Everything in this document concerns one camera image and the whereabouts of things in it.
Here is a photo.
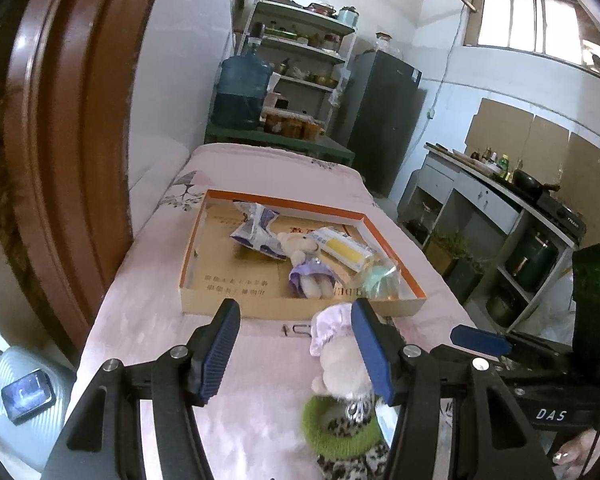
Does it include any mint green sponge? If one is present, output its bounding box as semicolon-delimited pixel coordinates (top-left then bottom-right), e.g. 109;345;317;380
355;258;411;300

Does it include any cream teddy bear purple dress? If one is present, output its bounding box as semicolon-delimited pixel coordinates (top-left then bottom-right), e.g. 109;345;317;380
277;232;338;299

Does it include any white yellow snack packet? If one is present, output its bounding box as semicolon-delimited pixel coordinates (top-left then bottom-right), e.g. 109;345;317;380
306;226;380;272

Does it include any purple white plastic packet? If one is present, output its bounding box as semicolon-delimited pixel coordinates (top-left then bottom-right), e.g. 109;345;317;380
230;200;286;260

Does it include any person's right hand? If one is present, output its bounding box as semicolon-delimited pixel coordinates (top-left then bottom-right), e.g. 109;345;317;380
552;429;600;480

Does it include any plush doll pink bonnet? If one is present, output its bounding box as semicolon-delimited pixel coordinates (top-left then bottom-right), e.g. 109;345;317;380
310;302;373;401

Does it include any leopard print cloth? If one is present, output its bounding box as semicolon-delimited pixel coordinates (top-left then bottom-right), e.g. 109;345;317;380
306;396;389;479

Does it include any grey kitchen counter cabinet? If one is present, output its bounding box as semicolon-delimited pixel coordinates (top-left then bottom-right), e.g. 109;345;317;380
399;144;579;332

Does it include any pink bed sheet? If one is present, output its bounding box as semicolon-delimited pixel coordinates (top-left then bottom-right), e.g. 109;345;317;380
72;144;469;479

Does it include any orange rimmed cardboard box tray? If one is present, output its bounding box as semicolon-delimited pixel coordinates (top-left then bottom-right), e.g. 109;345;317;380
178;190;427;321

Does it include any black wok pan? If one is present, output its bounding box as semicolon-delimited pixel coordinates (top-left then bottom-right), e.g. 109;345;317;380
512;169;560;202

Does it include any smartphone with lit screen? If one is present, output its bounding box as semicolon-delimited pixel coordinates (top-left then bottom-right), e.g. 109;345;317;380
1;370;56;425

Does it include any light blue stool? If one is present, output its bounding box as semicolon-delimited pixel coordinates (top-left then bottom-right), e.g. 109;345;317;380
0;346;76;472

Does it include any dark green low table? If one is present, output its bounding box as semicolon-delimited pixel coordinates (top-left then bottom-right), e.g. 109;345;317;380
204;124;354;166

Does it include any dark grey refrigerator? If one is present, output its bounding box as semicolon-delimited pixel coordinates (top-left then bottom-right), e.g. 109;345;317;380
330;51;422;196

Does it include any blue water jug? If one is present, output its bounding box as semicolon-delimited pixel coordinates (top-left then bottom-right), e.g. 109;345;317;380
210;37;273;130

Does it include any green metal shelf unit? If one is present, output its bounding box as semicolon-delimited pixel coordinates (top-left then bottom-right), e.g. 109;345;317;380
236;0;358;125

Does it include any green fuzzy ring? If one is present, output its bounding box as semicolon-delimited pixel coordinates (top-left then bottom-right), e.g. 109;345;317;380
301;393;384;461

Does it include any brown wooden door frame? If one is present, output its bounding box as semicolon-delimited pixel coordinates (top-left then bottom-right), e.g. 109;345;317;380
4;0;155;358

